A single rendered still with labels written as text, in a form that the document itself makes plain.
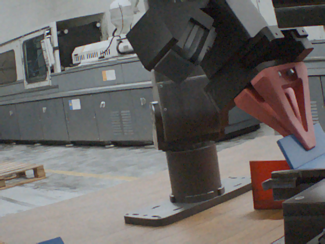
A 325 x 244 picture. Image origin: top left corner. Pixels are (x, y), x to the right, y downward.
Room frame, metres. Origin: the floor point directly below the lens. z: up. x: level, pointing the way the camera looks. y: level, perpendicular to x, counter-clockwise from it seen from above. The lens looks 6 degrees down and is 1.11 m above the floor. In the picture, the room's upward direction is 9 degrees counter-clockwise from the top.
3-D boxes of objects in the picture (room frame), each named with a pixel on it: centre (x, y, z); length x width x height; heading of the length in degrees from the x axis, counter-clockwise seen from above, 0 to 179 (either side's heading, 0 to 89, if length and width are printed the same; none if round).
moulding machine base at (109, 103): (9.80, 1.01, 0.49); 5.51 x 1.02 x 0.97; 39
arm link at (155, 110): (0.90, -0.03, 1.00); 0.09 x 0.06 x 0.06; 97
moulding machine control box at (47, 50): (9.34, 1.31, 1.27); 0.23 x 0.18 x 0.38; 129
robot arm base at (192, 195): (0.91, -0.03, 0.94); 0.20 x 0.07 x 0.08; 132
